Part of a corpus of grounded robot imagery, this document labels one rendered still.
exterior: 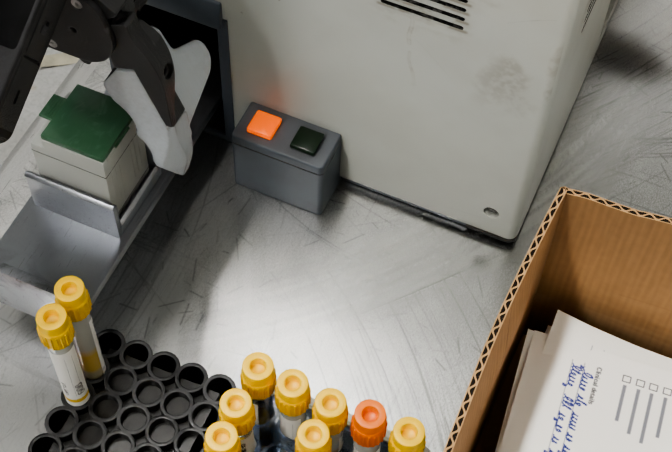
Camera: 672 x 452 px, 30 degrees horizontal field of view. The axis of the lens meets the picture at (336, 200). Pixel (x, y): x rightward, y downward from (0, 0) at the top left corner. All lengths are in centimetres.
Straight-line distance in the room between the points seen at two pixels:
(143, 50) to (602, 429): 29
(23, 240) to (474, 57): 27
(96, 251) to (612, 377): 29
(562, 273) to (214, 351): 20
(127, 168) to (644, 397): 30
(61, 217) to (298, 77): 16
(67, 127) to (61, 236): 7
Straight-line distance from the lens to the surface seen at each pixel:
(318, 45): 69
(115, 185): 70
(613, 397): 66
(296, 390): 58
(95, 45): 61
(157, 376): 69
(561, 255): 66
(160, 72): 61
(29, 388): 73
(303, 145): 73
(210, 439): 57
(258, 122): 74
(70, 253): 72
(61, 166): 70
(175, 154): 66
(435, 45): 65
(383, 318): 73
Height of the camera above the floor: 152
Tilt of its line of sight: 56 degrees down
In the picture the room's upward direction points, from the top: 3 degrees clockwise
